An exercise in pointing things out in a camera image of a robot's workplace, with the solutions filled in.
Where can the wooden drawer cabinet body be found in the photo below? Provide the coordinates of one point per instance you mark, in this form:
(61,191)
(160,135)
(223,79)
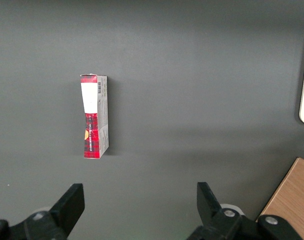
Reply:
(292,195)

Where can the red tartan cardboard box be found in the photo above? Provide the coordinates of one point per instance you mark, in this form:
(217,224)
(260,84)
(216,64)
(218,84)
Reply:
(90,100)

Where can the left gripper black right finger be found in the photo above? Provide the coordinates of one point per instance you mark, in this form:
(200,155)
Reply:
(211,217)

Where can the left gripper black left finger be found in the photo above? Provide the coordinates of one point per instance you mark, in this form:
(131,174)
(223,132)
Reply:
(66,212)

